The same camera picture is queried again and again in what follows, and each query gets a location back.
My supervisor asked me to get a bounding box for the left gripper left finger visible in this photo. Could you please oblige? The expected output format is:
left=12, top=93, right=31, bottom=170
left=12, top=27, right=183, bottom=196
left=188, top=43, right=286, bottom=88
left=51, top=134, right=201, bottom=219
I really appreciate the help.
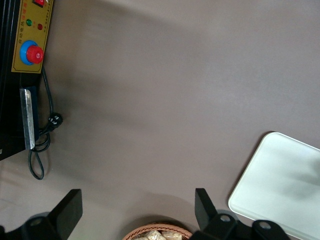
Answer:
left=0, top=189, right=83, bottom=240

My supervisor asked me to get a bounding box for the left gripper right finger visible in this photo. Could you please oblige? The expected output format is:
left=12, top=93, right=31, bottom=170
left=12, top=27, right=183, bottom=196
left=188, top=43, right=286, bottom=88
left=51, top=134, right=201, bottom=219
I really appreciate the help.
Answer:
left=191, top=188, right=291, bottom=240

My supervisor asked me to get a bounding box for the beige rectangular tray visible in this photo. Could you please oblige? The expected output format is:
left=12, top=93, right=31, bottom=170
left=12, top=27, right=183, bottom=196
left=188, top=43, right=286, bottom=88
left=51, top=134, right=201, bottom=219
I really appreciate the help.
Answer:
left=227, top=131, right=320, bottom=240

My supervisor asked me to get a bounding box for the clear brown snack pack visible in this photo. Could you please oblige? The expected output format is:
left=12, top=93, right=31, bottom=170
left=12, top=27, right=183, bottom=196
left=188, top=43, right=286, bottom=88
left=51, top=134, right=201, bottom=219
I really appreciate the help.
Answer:
left=161, top=231, right=185, bottom=240
left=136, top=230, right=163, bottom=240

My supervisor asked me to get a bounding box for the round wicker basket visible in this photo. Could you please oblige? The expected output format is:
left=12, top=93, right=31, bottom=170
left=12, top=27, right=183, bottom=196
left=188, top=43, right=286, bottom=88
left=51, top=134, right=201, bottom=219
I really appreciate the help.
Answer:
left=121, top=222, right=193, bottom=240

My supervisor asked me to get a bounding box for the brown table cover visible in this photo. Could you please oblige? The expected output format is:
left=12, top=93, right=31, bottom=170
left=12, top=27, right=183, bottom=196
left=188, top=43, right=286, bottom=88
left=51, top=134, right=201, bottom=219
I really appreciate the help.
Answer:
left=0, top=0, right=320, bottom=240

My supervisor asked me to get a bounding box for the yellow black control box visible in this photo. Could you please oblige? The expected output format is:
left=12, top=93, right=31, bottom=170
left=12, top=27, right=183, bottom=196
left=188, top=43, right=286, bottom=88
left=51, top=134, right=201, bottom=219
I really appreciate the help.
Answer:
left=0, top=0, right=55, bottom=161

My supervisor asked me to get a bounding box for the black power cord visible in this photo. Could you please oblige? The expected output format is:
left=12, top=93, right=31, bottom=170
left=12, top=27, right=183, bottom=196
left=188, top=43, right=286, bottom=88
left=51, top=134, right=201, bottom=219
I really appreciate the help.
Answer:
left=27, top=66, right=64, bottom=181

